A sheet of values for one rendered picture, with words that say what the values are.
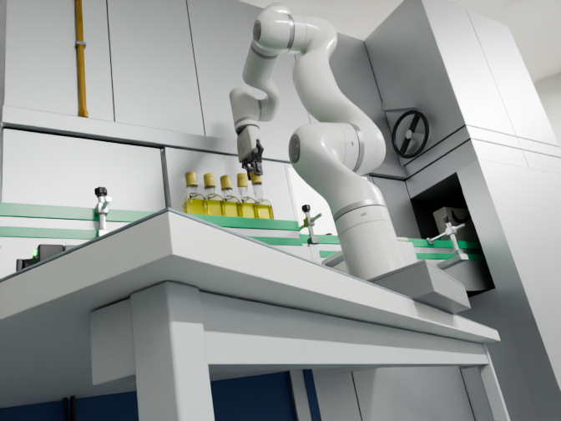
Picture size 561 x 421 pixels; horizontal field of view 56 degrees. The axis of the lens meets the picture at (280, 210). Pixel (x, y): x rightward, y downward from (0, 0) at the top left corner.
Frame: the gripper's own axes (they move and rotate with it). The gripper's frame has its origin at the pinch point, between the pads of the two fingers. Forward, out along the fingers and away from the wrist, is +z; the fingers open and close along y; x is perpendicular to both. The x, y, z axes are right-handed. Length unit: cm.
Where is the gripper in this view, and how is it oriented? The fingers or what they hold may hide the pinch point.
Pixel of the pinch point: (255, 172)
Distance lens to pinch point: 172.5
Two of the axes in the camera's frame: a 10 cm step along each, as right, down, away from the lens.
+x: 8.4, 0.6, 5.4
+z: 1.8, 9.1, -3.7
